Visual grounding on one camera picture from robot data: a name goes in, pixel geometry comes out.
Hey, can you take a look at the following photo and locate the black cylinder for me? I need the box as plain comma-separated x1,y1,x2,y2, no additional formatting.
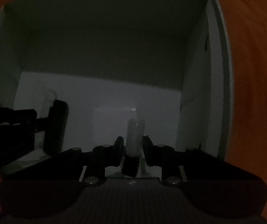
43,99,69,156

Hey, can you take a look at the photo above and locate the orange desktop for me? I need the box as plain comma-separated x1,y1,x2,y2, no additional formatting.
0,0,267,224

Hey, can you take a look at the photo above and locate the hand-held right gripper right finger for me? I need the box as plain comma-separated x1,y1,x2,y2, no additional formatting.
142,135,263,185

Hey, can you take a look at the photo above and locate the clear tube with black cap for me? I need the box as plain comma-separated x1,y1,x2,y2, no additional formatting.
121,105,146,178

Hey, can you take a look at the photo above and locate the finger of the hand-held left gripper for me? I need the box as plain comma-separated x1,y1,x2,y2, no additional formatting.
34,116,54,134

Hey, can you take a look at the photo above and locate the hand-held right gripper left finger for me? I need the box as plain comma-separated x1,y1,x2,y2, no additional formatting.
4,136,125,185

